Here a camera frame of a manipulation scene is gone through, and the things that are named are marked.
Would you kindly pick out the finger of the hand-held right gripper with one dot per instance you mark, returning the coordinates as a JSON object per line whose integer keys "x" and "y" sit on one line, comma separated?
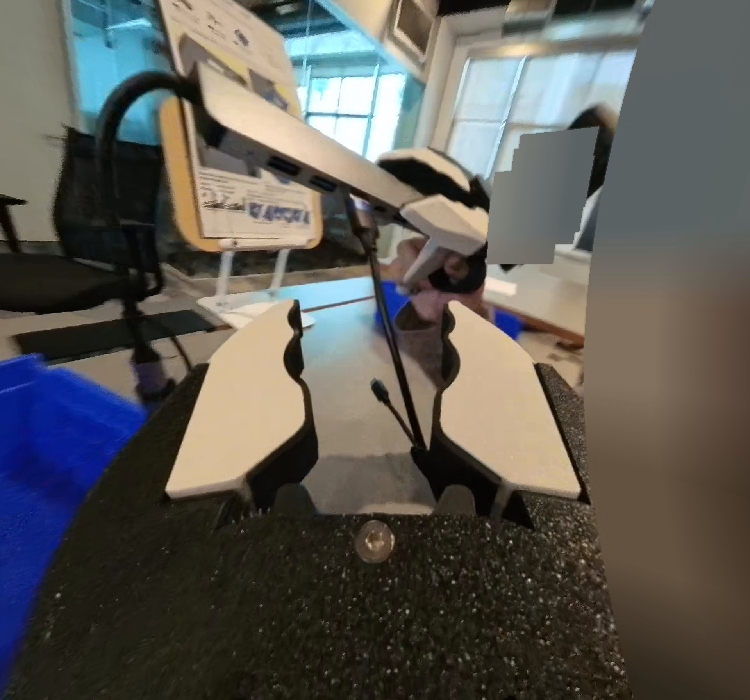
{"x": 433, "y": 161}
{"x": 451, "y": 223}

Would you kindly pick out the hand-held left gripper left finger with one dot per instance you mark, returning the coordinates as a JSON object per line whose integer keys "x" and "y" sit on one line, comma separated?
{"x": 246, "y": 413}

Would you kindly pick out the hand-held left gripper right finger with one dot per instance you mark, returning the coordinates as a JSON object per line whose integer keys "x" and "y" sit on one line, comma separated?
{"x": 510, "y": 413}

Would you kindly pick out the blue plastic bin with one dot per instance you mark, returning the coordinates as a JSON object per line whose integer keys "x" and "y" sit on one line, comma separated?
{"x": 47, "y": 448}
{"x": 507, "y": 325}

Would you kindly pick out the grey usb hub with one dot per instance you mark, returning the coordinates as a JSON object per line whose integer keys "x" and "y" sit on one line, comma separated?
{"x": 304, "y": 143}

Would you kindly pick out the person's right hand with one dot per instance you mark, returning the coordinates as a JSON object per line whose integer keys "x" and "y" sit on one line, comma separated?
{"x": 419, "y": 331}

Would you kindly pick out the white sign stand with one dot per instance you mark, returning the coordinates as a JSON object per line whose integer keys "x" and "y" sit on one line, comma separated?
{"x": 234, "y": 307}

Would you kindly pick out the wooden sign board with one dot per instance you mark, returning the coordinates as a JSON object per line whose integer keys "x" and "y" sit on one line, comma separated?
{"x": 176, "y": 184}

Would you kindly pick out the printed instruction sheet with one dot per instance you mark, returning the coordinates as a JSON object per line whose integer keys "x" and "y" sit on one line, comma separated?
{"x": 234, "y": 26}

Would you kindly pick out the black office chair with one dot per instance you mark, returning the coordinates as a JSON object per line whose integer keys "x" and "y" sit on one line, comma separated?
{"x": 88, "y": 214}

